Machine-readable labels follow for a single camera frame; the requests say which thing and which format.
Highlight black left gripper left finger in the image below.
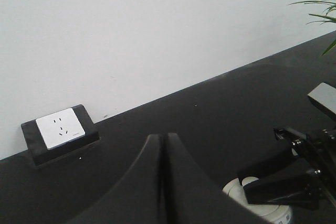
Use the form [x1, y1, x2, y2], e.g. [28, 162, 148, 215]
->
[67, 134, 163, 223]

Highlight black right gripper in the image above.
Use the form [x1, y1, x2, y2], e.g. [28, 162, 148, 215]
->
[237, 127, 335, 210]

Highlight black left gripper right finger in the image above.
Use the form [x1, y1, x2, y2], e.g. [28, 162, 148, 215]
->
[162, 133, 265, 224]

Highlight glass jar with beige lid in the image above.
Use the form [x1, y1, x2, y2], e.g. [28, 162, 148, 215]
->
[223, 177, 294, 224]

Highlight green plant leaves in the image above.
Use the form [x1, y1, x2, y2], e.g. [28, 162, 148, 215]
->
[287, 0, 336, 57]

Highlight black wall socket box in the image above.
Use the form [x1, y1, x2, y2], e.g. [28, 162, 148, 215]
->
[21, 104, 100, 168]

